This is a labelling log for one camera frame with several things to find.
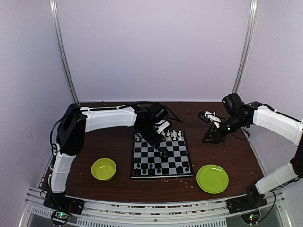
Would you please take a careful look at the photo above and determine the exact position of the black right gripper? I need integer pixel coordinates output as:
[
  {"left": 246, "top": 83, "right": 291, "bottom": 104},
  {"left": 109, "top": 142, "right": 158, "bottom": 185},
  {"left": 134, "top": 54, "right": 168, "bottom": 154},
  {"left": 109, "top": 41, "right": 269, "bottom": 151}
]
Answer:
[{"left": 202, "top": 114, "right": 248, "bottom": 144}]

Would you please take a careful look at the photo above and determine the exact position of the black and grey chessboard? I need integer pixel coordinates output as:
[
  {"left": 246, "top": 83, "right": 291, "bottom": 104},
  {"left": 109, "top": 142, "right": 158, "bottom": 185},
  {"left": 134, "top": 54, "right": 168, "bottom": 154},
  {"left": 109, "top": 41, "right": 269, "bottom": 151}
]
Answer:
[{"left": 130, "top": 130, "right": 194, "bottom": 179}]

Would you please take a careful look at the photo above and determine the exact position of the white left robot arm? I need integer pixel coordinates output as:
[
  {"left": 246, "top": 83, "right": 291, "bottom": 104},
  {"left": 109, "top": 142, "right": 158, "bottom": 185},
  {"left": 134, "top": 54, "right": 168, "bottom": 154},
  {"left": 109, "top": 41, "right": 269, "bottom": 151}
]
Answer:
[{"left": 44, "top": 101, "right": 182, "bottom": 212}]

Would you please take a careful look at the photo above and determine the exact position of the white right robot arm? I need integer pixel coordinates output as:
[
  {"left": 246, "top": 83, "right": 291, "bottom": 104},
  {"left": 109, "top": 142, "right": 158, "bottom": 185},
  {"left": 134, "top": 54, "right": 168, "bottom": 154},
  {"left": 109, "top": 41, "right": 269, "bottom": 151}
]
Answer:
[{"left": 197, "top": 93, "right": 303, "bottom": 209}]

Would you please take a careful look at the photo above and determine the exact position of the green plate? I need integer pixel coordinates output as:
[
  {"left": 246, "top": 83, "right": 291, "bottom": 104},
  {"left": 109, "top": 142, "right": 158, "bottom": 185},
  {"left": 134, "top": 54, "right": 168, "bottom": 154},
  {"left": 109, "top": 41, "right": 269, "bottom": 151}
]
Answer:
[{"left": 196, "top": 164, "right": 229, "bottom": 194}]

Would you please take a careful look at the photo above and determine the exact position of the green bowl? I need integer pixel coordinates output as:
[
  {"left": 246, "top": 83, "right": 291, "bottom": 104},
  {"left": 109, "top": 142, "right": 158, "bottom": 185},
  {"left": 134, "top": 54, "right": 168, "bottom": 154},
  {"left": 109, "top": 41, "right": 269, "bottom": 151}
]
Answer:
[{"left": 91, "top": 158, "right": 116, "bottom": 182}]

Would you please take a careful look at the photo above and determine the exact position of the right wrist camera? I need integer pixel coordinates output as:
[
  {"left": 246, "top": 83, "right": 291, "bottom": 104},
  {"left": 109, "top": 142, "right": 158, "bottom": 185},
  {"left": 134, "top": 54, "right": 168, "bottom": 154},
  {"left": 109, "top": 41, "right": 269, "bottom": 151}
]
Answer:
[{"left": 197, "top": 111, "right": 222, "bottom": 128}]

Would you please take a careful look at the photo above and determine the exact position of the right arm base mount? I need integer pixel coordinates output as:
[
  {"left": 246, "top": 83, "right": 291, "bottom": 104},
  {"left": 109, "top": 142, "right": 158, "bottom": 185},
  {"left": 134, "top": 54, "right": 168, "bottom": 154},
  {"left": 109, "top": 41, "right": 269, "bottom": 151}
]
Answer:
[{"left": 226, "top": 182, "right": 267, "bottom": 214}]

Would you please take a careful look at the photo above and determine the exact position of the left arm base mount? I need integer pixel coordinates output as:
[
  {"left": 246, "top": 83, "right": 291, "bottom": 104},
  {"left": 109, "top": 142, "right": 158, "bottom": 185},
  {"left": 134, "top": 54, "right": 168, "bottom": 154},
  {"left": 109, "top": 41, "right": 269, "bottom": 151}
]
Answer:
[{"left": 40, "top": 186, "right": 85, "bottom": 215}]

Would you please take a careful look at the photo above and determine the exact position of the right aluminium corner post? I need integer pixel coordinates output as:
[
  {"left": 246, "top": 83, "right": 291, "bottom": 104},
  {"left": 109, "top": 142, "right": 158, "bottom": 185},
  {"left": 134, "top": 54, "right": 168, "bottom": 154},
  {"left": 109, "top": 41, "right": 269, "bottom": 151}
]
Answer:
[{"left": 232, "top": 0, "right": 258, "bottom": 94}]

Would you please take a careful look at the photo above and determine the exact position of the aluminium corner post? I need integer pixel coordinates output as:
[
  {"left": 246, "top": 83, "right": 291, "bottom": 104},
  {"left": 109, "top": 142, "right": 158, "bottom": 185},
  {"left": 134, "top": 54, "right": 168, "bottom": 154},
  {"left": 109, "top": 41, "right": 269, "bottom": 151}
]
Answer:
[
  {"left": 49, "top": 0, "right": 80, "bottom": 104},
  {"left": 232, "top": 0, "right": 258, "bottom": 94}
]

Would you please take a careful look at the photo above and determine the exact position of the left aluminium corner post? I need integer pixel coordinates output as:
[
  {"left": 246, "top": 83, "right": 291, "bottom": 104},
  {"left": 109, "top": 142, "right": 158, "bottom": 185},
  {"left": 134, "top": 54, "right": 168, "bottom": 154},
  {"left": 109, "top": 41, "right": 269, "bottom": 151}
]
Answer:
[{"left": 49, "top": 0, "right": 80, "bottom": 104}]

